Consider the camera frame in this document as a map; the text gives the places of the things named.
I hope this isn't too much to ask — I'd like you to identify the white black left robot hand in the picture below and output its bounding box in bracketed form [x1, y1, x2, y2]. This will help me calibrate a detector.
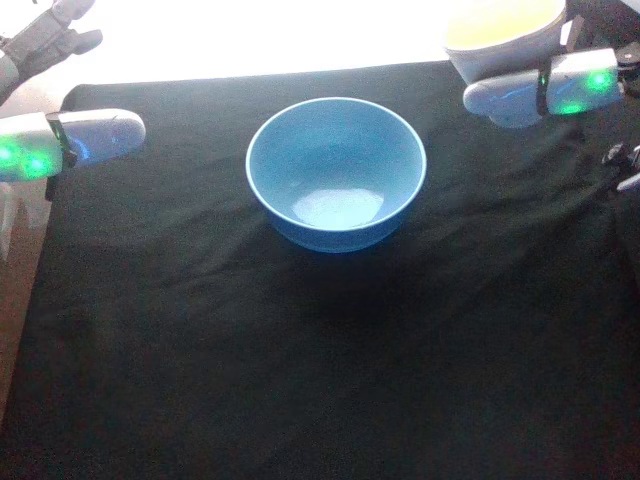
[0, 0, 147, 182]

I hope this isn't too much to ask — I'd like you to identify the light blue bowl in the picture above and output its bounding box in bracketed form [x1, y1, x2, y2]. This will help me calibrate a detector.
[244, 96, 428, 255]

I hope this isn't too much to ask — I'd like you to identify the black table cloth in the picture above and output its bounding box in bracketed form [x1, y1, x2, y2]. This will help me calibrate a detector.
[0, 59, 640, 480]

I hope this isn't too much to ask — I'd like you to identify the white cup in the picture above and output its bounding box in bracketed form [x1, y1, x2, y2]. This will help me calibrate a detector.
[442, 0, 569, 130]

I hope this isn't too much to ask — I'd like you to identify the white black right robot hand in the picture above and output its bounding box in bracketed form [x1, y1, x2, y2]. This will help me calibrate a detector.
[462, 0, 640, 117]

